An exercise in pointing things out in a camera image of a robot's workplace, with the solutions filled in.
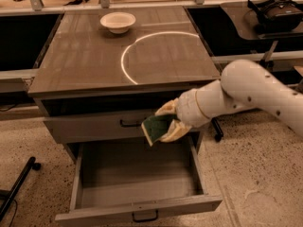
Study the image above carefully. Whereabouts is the open middle drawer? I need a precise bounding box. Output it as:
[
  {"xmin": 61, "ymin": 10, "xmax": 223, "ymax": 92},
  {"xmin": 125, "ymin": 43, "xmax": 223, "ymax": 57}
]
[{"xmin": 55, "ymin": 136, "xmax": 223, "ymax": 227}]

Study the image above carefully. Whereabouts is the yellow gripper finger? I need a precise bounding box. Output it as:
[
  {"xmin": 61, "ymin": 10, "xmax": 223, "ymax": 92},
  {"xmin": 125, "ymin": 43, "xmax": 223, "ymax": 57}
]
[
  {"xmin": 160, "ymin": 119, "xmax": 191, "ymax": 143},
  {"xmin": 155, "ymin": 98, "xmax": 178, "ymax": 115}
]

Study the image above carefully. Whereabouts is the green yellow sponge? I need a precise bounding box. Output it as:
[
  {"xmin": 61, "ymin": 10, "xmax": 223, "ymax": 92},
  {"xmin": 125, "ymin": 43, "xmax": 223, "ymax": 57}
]
[{"xmin": 141, "ymin": 114, "xmax": 177, "ymax": 146}]

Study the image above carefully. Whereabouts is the black stand leg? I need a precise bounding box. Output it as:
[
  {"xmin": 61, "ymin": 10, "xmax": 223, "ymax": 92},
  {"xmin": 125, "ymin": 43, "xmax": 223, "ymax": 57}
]
[{"xmin": 0, "ymin": 157, "xmax": 41, "ymax": 221}]

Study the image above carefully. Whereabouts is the white bowl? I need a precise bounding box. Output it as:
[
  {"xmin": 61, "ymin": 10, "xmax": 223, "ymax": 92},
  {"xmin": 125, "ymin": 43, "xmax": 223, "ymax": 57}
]
[{"xmin": 100, "ymin": 12, "xmax": 136, "ymax": 34}]

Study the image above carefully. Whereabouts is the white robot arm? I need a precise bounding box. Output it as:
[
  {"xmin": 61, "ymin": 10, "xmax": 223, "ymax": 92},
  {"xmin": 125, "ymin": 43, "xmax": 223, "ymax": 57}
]
[{"xmin": 156, "ymin": 60, "xmax": 303, "ymax": 142}]

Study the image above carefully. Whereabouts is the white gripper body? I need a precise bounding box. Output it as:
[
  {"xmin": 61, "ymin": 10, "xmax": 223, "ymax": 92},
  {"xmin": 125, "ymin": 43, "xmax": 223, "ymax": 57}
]
[{"xmin": 176, "ymin": 89, "xmax": 210, "ymax": 128}]

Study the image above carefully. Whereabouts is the black side table stand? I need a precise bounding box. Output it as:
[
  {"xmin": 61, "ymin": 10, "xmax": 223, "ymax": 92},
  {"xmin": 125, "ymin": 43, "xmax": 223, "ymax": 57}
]
[{"xmin": 216, "ymin": 3, "xmax": 303, "ymax": 135}]

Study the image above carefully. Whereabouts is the upper grey drawer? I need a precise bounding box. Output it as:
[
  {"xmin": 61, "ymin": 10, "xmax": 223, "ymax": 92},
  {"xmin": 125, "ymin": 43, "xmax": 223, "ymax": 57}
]
[{"xmin": 45, "ymin": 109, "xmax": 154, "ymax": 144}]

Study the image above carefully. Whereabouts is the grey drawer cabinet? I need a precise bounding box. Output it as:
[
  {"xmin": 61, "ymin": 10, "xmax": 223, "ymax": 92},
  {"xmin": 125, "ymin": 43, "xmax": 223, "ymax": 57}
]
[{"xmin": 29, "ymin": 7, "xmax": 220, "ymax": 158}]

